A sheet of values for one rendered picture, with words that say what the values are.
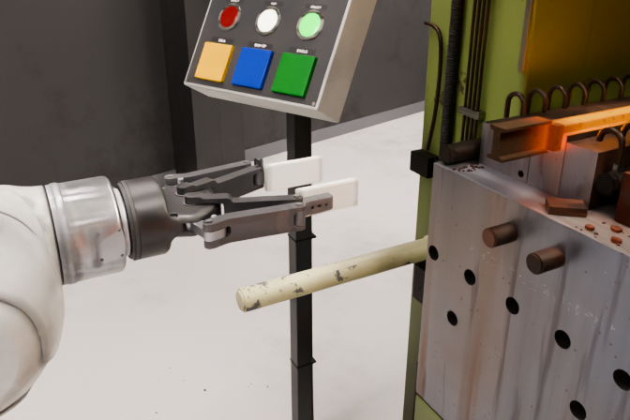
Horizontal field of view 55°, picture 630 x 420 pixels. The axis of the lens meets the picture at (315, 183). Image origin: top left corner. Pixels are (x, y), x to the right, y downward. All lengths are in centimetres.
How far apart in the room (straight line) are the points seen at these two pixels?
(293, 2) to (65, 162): 206
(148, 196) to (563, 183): 54
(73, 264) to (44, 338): 19
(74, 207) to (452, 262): 61
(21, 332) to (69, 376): 172
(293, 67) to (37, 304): 81
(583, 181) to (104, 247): 58
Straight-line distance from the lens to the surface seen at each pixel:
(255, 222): 55
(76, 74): 300
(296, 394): 162
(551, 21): 110
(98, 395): 197
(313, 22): 112
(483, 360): 98
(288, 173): 67
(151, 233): 56
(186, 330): 216
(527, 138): 82
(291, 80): 109
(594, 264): 78
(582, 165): 84
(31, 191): 56
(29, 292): 36
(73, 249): 54
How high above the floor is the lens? 124
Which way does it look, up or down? 22 degrees down
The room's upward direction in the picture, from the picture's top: straight up
